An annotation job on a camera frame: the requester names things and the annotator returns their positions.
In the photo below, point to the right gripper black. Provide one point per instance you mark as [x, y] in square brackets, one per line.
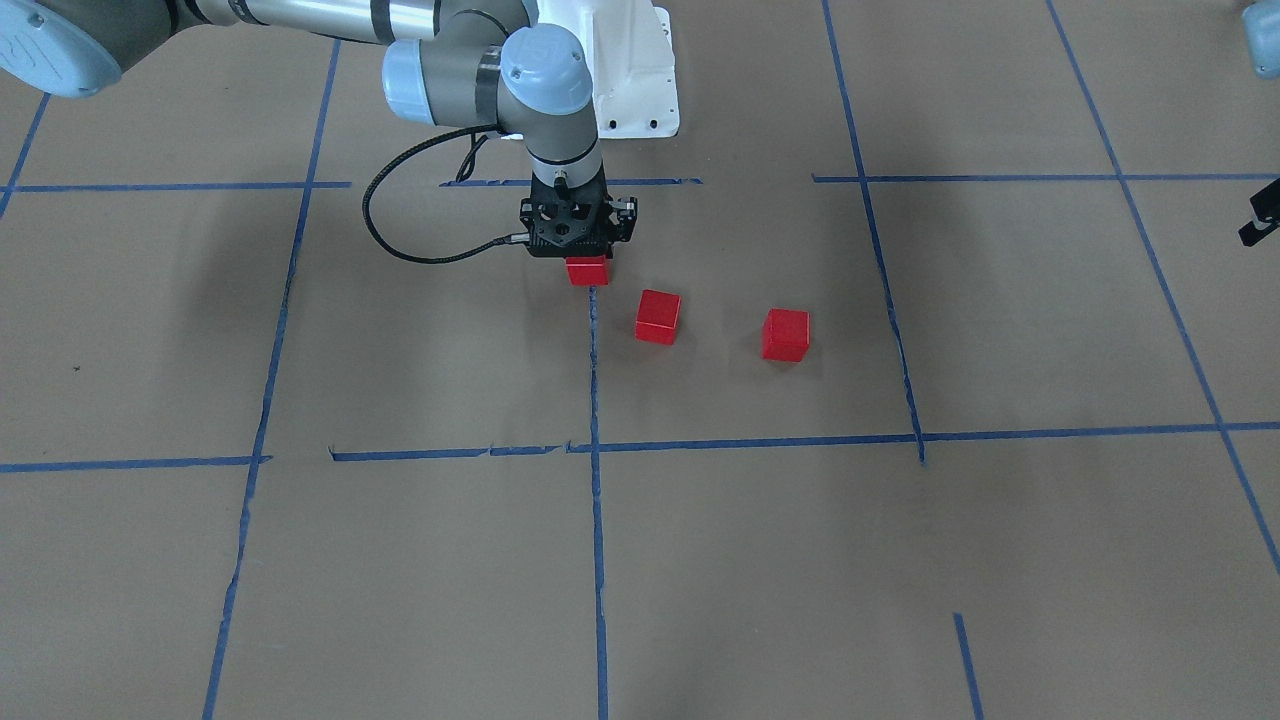
[625, 219]

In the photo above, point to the red block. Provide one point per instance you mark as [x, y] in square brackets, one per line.
[656, 319]
[786, 335]

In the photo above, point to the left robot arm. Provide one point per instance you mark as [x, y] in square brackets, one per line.
[1261, 27]

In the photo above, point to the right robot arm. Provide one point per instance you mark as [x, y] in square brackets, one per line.
[476, 69]

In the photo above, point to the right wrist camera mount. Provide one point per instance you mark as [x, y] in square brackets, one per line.
[624, 214]

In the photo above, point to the white pedestal column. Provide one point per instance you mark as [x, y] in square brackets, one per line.
[632, 62]

